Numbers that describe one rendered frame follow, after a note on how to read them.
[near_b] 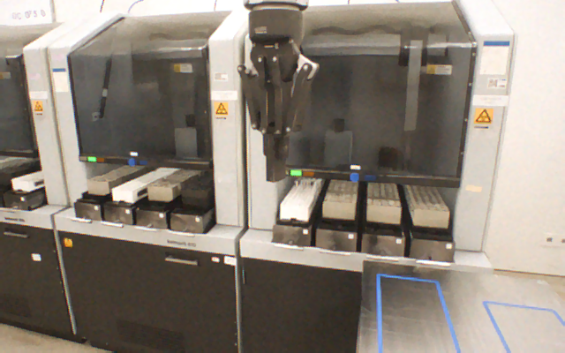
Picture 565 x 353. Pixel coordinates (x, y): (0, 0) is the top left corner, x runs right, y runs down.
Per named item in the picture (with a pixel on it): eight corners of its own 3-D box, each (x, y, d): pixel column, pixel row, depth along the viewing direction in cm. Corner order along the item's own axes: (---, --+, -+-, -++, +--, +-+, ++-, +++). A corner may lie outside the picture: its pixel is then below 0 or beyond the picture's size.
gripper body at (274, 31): (234, 11, 46) (235, 80, 48) (285, 3, 41) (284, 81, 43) (268, 18, 52) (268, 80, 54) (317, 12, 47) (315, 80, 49)
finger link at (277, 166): (282, 132, 52) (286, 133, 51) (282, 177, 53) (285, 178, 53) (269, 135, 49) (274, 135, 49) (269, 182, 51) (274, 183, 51)
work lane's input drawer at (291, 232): (305, 186, 186) (305, 169, 184) (331, 188, 183) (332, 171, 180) (268, 249, 118) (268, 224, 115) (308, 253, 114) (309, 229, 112)
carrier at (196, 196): (210, 204, 135) (209, 189, 134) (208, 206, 133) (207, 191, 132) (184, 201, 138) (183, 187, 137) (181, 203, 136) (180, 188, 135)
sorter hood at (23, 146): (33, 135, 212) (16, 29, 196) (112, 138, 197) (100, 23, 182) (-59, 152, 164) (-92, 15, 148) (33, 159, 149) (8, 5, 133)
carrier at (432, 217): (447, 226, 114) (448, 209, 113) (448, 229, 112) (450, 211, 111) (410, 222, 117) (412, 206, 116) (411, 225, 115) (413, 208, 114)
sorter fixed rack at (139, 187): (154, 183, 168) (153, 170, 166) (172, 184, 166) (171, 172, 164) (112, 203, 140) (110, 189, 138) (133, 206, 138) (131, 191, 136)
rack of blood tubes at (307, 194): (296, 195, 151) (296, 181, 149) (319, 197, 149) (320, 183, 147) (279, 221, 123) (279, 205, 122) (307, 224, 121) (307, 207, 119)
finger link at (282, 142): (282, 122, 50) (300, 123, 49) (282, 156, 52) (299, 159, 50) (276, 123, 49) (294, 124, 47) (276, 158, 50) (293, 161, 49)
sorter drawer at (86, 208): (164, 175, 207) (162, 161, 204) (184, 176, 203) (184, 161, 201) (67, 221, 138) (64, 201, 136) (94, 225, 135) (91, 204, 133)
